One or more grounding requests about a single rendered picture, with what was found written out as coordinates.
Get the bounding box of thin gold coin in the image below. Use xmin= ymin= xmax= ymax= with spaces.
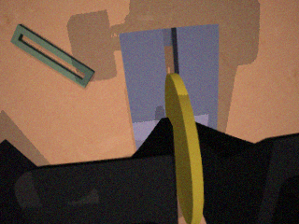
xmin=164 ymin=73 xmax=204 ymax=224

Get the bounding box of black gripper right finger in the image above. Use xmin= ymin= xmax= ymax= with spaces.
xmin=195 ymin=122 xmax=299 ymax=224

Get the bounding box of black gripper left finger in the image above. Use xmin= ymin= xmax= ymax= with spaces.
xmin=14 ymin=118 xmax=178 ymax=224

